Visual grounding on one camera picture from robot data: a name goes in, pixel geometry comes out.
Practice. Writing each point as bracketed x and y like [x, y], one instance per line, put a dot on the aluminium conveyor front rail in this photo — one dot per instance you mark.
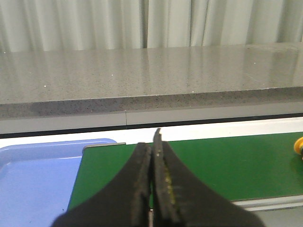
[276, 203]

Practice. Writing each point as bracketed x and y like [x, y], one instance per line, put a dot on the green conveyor belt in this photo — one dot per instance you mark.
[245, 167]

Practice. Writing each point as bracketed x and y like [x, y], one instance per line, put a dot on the grey stone counter slab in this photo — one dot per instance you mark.
[58, 83]

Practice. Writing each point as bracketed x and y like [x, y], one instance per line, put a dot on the grey conveyor rear rail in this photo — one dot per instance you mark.
[174, 133]

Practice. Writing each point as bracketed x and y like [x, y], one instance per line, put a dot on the blue plastic tray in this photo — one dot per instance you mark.
[36, 180]

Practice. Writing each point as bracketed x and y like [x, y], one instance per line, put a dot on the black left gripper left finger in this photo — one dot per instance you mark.
[112, 188]

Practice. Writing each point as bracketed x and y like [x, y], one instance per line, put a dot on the white pleated curtain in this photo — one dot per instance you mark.
[48, 25]

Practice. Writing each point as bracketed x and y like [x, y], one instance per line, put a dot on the yellow button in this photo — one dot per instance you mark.
[298, 146]

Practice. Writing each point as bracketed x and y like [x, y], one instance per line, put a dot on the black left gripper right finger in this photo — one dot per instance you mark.
[180, 199]

